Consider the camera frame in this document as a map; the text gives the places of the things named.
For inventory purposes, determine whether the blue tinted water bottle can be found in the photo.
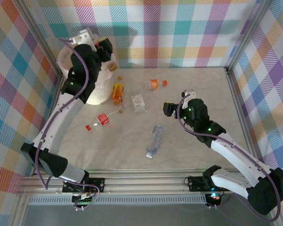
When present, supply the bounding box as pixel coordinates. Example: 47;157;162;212
145;125;165;159

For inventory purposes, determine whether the yellow label juice bottle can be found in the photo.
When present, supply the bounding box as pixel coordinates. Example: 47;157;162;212
111;82;125;105

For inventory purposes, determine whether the white round bin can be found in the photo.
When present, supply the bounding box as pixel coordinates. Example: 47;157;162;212
57;35;120;106

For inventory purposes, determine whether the small orange label bottle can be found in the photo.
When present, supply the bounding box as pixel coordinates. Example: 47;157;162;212
145;79;168;90

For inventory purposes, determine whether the white label square bottle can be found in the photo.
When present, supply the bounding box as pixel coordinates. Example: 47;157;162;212
131;94;147;114

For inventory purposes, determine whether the plaid cloth panel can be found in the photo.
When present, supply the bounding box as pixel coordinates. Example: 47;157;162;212
0;0;62;226
23;0;266;69
228;0;283;226

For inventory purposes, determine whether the red label cola bottle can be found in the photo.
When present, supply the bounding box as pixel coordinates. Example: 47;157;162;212
85;107;124;131

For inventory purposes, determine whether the circuit board with lights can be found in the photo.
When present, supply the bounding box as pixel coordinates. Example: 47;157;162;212
206;192;222;202

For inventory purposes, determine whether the green connector circuit board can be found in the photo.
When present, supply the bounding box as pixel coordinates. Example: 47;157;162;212
71;193;96;211

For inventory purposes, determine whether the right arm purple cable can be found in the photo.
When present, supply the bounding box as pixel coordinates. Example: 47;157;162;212
177;93;281;223

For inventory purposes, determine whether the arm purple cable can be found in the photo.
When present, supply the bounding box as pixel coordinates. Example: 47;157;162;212
35;39;100;211
177;93;281;223

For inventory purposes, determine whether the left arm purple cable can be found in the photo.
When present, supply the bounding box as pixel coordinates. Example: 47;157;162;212
35;39;100;211

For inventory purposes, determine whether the aluminium side rail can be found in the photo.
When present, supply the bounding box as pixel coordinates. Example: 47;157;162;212
32;70;63;177
225;67;265;163

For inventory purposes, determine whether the aluminium frame post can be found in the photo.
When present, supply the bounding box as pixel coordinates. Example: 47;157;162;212
17;0;64;78
224;0;275;75

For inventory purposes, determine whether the wide aluminium base rail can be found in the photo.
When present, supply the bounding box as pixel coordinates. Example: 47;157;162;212
16;175;281;196

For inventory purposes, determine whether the grey slotted cable duct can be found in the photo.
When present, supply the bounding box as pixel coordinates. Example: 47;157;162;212
28;197;207;206

